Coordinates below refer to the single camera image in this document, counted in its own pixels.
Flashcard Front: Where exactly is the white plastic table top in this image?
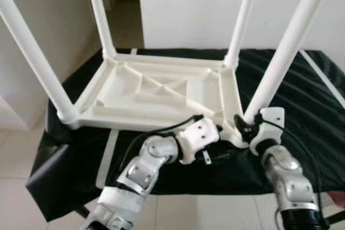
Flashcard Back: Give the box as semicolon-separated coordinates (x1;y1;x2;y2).
67;52;254;147

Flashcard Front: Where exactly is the white plastic table leg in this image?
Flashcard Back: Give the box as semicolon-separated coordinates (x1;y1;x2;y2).
224;0;263;70
0;0;80;128
244;0;337;126
85;0;118;61

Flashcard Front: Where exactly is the white fabric strip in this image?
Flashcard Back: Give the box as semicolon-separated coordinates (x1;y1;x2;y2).
96;48;138;187
299;50;345;109

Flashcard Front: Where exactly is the black metal table leg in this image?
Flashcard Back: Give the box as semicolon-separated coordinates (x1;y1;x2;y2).
323;211;345;226
75;204;93;220

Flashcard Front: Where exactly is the black table cloth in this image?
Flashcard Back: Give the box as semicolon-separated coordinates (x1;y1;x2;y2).
26;48;345;222

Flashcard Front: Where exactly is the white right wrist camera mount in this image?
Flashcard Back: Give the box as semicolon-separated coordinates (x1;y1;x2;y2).
249;107;285;154

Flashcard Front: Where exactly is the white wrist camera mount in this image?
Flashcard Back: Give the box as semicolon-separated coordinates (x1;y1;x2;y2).
177;118;222;165
249;107;285;154

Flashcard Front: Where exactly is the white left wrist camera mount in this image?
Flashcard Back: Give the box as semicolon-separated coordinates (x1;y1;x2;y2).
177;118;222;165

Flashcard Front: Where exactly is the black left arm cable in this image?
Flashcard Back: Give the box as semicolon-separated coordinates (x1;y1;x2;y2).
116;114;204;187

